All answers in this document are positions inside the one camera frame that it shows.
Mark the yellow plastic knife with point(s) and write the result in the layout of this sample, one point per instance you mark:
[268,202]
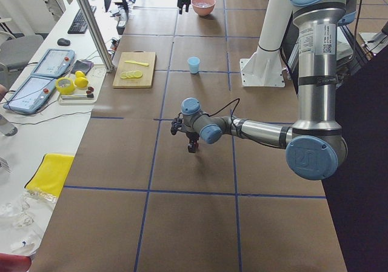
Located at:
[145,64]

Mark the purple dark wallet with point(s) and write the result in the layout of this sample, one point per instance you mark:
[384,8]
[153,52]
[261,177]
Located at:
[82,65]

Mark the yellow tape roll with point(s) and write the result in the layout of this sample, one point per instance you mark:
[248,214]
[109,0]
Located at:
[65,86]

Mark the black computer mouse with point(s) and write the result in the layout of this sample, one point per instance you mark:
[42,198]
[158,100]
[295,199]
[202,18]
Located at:
[63,42]

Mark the wooden cutting board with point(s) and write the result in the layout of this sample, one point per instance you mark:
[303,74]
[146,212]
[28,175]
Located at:
[147,79]

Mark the upper teach pendant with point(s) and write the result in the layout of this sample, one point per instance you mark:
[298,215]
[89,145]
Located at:
[54,63]

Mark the pink bowl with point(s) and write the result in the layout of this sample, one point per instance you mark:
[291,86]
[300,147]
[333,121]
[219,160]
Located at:
[204,11]

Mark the lower teach pendant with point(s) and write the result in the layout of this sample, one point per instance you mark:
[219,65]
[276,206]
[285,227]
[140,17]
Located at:
[31,95]

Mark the yellow cloth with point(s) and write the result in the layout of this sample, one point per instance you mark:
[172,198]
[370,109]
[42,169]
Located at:
[51,174]

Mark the clear ice cubes pile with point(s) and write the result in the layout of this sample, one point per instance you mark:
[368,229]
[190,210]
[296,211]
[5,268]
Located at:
[201,3]

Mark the white tray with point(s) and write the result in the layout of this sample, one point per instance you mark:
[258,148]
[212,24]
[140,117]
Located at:
[79,97]

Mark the black keyboard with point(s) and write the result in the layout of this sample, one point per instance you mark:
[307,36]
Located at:
[78,25]

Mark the lemon slices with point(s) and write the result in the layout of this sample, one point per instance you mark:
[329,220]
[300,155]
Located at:
[133,74]

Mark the aluminium frame post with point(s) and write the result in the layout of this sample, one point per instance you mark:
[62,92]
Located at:
[96,35]

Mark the light blue cup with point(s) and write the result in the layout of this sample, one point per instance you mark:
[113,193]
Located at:
[193,63]

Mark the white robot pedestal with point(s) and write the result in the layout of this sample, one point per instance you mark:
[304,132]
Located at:
[263,68]

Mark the grey office chair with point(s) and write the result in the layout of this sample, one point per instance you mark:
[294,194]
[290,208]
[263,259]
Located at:
[17,52]

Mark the yellow lemon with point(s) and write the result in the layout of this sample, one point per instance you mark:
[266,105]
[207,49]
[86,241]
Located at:
[81,82]
[79,74]

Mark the teach pendant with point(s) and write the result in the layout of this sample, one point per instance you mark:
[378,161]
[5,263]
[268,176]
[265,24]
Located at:
[54,63]
[31,95]

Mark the clear plastic bag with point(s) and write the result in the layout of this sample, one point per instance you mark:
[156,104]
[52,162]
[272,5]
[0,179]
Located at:
[24,221]

